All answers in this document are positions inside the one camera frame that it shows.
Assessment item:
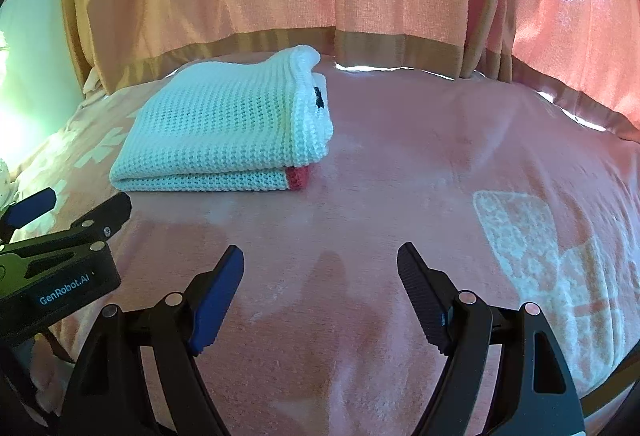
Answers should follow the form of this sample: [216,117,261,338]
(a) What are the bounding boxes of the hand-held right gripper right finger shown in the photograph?
[396,242,587,436]

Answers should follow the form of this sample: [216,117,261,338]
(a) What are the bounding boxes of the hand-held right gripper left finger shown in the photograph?
[60,245,246,436]

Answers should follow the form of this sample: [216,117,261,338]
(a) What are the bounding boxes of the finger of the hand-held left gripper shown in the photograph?
[0,192,132,279]
[0,187,57,244]

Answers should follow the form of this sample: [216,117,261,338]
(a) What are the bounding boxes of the pink printed blanket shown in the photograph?
[10,50,640,436]

